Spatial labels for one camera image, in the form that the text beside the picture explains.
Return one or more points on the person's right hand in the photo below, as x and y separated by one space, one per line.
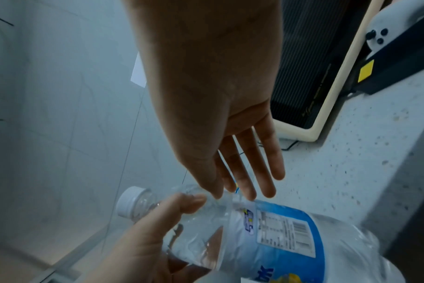
205 83

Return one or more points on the person's left hand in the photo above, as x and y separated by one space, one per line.
138 248

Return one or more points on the clear blue-label water bottle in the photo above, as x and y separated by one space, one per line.
278 237

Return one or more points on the cream-framed black ribbed panel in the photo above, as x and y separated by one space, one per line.
303 63

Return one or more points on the white game controller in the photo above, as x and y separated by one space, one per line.
390 25

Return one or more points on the black box with yellow sticker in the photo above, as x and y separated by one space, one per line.
400 66

